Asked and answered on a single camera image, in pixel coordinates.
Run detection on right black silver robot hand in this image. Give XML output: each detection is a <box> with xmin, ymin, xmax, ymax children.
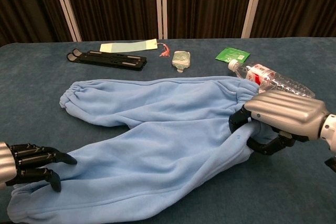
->
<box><xmin>228</xmin><ymin>89</ymin><xmax>330</xmax><ymax>156</ymax></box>

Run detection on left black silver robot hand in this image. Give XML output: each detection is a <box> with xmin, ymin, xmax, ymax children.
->
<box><xmin>0</xmin><ymin>141</ymin><xmax>78</xmax><ymax>193</ymax></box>

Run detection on light blue sweatpants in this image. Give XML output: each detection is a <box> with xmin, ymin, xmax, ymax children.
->
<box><xmin>6</xmin><ymin>76</ymin><xmax>279</xmax><ymax>224</ymax></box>

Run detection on clear plastic water bottle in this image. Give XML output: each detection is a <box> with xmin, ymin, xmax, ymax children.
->
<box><xmin>227</xmin><ymin>59</ymin><xmax>316</xmax><ymax>99</ymax></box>

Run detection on dark blue felt table cover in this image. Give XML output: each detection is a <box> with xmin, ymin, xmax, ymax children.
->
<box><xmin>0</xmin><ymin>37</ymin><xmax>336</xmax><ymax>224</ymax></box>

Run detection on green sachet packet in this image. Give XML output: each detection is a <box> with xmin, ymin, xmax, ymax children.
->
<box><xmin>214</xmin><ymin>47</ymin><xmax>249</xmax><ymax>63</ymax></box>

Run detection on black pleated curtain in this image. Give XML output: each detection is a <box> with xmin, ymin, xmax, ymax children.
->
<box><xmin>166</xmin><ymin>0</ymin><xmax>257</xmax><ymax>40</ymax></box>
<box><xmin>250</xmin><ymin>0</ymin><xmax>336</xmax><ymax>38</ymax></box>
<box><xmin>60</xmin><ymin>0</ymin><xmax>158</xmax><ymax>41</ymax></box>
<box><xmin>0</xmin><ymin>0</ymin><xmax>73</xmax><ymax>48</ymax></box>

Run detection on small clear sanitizer bottle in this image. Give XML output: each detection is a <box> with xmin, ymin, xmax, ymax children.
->
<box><xmin>172</xmin><ymin>50</ymin><xmax>192</xmax><ymax>74</ymax></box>

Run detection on black folding laptop stand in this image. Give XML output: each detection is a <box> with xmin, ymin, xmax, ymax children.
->
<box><xmin>66</xmin><ymin>48</ymin><xmax>148</xmax><ymax>72</ymax></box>

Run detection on white bookmark with red tassel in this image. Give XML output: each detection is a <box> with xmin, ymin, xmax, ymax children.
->
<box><xmin>99</xmin><ymin>38</ymin><xmax>171</xmax><ymax>57</ymax></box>

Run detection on white partition frame post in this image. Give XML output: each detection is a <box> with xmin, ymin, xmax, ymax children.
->
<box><xmin>49</xmin><ymin>0</ymin><xmax>82</xmax><ymax>42</ymax></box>
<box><xmin>240</xmin><ymin>0</ymin><xmax>266</xmax><ymax>39</ymax></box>
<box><xmin>154</xmin><ymin>0</ymin><xmax>169</xmax><ymax>40</ymax></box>

